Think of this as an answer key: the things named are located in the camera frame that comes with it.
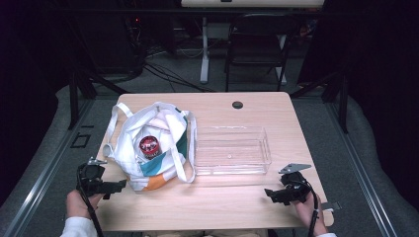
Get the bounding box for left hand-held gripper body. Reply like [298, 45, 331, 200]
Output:
[77, 157, 117, 198]

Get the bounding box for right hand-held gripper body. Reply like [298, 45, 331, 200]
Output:
[278, 163, 313, 204]

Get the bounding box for person's right hand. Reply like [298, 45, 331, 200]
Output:
[291, 192, 328, 237]

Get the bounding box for person's left hand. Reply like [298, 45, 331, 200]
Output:
[65, 189, 105, 221]

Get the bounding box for white tote bag colour patches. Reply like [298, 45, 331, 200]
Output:
[102, 101, 199, 193]

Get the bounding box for red round can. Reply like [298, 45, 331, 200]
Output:
[138, 134, 163, 161]

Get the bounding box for clear plastic box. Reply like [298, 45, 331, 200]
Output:
[193, 125, 273, 177]

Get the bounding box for black metal stand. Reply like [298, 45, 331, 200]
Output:
[66, 63, 130, 131]
[289, 67, 350, 134]

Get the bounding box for black folding chair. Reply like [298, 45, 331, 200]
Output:
[224, 13, 300, 93]

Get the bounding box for white desk in background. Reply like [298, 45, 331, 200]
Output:
[180, 0, 326, 86]

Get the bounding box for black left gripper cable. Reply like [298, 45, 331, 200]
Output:
[76, 171, 106, 237]

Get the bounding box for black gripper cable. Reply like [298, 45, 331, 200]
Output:
[297, 180, 320, 237]
[76, 171, 106, 237]

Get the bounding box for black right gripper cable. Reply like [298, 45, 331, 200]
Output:
[297, 180, 320, 237]

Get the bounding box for metal floor rail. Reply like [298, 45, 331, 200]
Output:
[2, 98, 97, 237]
[323, 98, 399, 237]

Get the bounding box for black floor cables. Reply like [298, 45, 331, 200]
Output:
[125, 45, 216, 94]

